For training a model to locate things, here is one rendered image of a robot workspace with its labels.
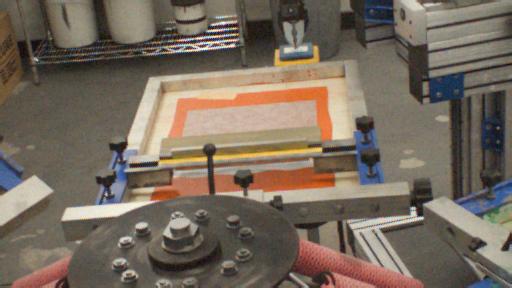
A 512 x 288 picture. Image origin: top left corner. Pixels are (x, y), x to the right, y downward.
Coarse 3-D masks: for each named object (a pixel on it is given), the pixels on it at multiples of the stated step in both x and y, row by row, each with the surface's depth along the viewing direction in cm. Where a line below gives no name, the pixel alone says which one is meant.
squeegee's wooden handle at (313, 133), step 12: (240, 132) 213; (252, 132) 212; (264, 132) 212; (276, 132) 211; (288, 132) 210; (300, 132) 210; (312, 132) 209; (168, 144) 212; (180, 144) 211; (192, 144) 211; (204, 144) 210; (216, 144) 210; (312, 144) 206; (168, 156) 208
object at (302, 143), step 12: (228, 144) 207; (240, 144) 207; (252, 144) 206; (264, 144) 206; (276, 144) 206; (288, 144) 206; (300, 144) 206; (180, 156) 208; (192, 156) 208; (204, 156) 208; (180, 168) 210; (192, 168) 210; (204, 168) 210
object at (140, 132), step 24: (216, 72) 267; (240, 72) 265; (264, 72) 263; (288, 72) 263; (312, 72) 263; (336, 72) 263; (144, 96) 257; (360, 96) 241; (144, 120) 242; (144, 144) 234
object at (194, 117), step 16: (240, 96) 259; (176, 112) 254; (192, 112) 252; (208, 112) 251; (224, 112) 250; (240, 112) 249; (176, 128) 244; (192, 128) 243; (208, 128) 242; (224, 128) 241; (240, 128) 240; (224, 176) 218; (160, 192) 214; (176, 192) 213; (192, 192) 212; (208, 192) 211; (224, 192) 211
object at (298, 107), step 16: (256, 96) 258; (272, 96) 256; (288, 96) 255; (304, 96) 254; (320, 96) 253; (256, 112) 248; (272, 112) 247; (288, 112) 246; (304, 112) 245; (320, 112) 244; (256, 128) 239; (272, 128) 238; (256, 176) 216; (272, 176) 215; (288, 176) 214; (304, 176) 213; (320, 176) 213
